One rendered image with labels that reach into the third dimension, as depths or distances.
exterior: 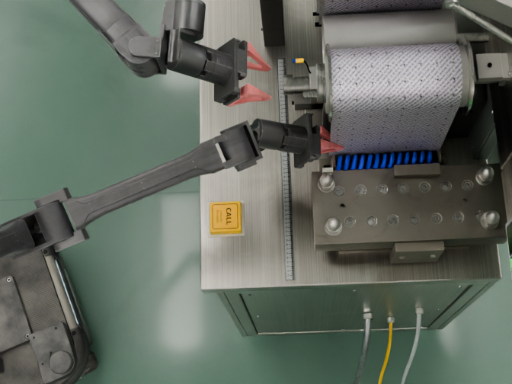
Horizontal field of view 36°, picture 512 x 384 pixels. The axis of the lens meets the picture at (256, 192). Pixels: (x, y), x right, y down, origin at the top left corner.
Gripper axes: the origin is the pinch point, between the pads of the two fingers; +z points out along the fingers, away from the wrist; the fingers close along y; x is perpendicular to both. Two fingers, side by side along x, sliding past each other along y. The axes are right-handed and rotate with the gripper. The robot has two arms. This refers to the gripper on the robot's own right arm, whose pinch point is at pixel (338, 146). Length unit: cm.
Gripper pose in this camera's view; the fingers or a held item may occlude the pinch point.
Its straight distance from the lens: 168.0
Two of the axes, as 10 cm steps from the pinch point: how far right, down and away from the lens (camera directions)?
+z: 8.9, 1.2, 4.4
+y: 0.3, 9.5, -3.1
